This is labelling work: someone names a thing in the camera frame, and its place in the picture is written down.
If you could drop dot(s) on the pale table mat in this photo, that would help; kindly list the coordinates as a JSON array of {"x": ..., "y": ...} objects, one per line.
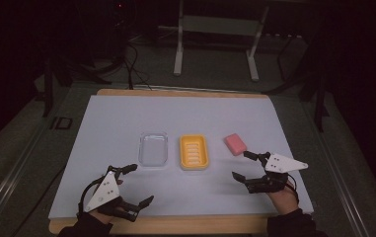
[{"x": 182, "y": 115}]

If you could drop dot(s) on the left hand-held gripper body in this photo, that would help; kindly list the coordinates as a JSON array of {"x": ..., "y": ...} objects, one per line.
[{"x": 107, "y": 191}]

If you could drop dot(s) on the black rectangular floor frame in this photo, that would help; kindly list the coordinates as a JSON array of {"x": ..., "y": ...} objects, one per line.
[{"x": 61, "y": 122}]

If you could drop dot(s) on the clear plastic tray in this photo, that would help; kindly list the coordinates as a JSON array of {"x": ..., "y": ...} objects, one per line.
[{"x": 153, "y": 149}]

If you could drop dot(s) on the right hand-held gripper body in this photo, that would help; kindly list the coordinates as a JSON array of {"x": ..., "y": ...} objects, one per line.
[{"x": 282, "y": 163}]

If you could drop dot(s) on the pink soap bar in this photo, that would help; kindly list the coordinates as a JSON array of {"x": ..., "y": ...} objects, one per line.
[{"x": 235, "y": 144}]

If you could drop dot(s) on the person's right hand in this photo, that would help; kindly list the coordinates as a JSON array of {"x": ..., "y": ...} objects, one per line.
[{"x": 284, "y": 200}]

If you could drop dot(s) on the metal floor rail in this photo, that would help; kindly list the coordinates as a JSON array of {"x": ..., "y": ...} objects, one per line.
[
  {"x": 340, "y": 174},
  {"x": 8, "y": 184}
]

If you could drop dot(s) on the person's left hand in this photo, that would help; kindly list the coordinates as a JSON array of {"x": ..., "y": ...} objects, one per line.
[{"x": 100, "y": 215}]

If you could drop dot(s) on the wooden table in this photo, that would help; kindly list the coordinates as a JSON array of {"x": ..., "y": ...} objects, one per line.
[{"x": 175, "y": 226}]

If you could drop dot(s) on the yellow soap dish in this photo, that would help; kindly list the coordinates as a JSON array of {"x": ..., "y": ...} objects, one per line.
[{"x": 194, "y": 151}]

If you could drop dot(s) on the black tripod stand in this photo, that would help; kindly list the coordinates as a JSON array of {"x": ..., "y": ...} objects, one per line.
[
  {"x": 320, "y": 95},
  {"x": 49, "y": 85}
]

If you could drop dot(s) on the white metal stand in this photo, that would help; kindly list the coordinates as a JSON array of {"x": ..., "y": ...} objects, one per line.
[{"x": 220, "y": 25}]

